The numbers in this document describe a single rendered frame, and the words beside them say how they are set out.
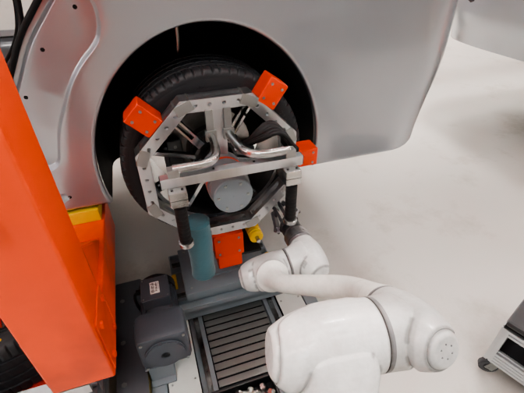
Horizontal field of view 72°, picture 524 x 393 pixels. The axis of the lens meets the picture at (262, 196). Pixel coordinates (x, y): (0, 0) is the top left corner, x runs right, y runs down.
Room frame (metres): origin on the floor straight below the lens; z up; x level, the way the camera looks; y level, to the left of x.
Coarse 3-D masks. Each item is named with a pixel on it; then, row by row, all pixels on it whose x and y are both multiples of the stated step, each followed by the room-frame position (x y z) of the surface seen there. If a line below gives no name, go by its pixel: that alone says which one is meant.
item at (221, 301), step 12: (264, 252) 1.39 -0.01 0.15; (180, 276) 1.22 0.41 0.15; (180, 288) 1.15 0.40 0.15; (240, 288) 1.14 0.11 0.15; (180, 300) 1.06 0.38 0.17; (192, 300) 1.07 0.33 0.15; (204, 300) 1.07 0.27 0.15; (216, 300) 1.06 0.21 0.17; (228, 300) 1.07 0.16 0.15; (240, 300) 1.09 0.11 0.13; (252, 300) 1.10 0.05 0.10; (192, 312) 1.02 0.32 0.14; (204, 312) 1.03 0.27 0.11
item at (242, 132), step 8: (200, 112) 1.24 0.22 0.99; (232, 112) 1.28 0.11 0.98; (184, 120) 1.22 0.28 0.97; (192, 120) 1.23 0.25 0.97; (200, 120) 1.24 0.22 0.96; (192, 128) 1.23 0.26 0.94; (200, 128) 1.24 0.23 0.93; (240, 128) 1.29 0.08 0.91; (168, 136) 1.22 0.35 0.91; (176, 136) 1.21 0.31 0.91; (200, 136) 1.21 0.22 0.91; (240, 136) 1.29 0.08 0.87; (248, 136) 1.30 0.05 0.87; (184, 144) 1.22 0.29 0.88; (192, 144) 1.22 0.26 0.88; (184, 160) 1.22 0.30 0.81; (192, 160) 1.23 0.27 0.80
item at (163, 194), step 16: (240, 112) 1.19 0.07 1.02; (176, 128) 1.12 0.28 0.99; (208, 144) 1.19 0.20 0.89; (272, 144) 1.27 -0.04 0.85; (240, 160) 1.18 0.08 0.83; (256, 176) 1.28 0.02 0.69; (272, 176) 1.20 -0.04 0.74; (160, 192) 1.07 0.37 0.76; (192, 192) 1.14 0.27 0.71; (256, 192) 1.20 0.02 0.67; (192, 208) 1.13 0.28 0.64; (208, 208) 1.16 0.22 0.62
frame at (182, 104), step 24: (192, 96) 1.07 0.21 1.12; (216, 96) 1.06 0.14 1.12; (240, 96) 1.08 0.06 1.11; (168, 120) 1.01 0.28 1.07; (144, 144) 0.99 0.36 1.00; (144, 168) 0.99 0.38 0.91; (144, 192) 0.97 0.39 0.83; (264, 192) 1.16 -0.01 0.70; (168, 216) 0.99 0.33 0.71; (240, 216) 1.12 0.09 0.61
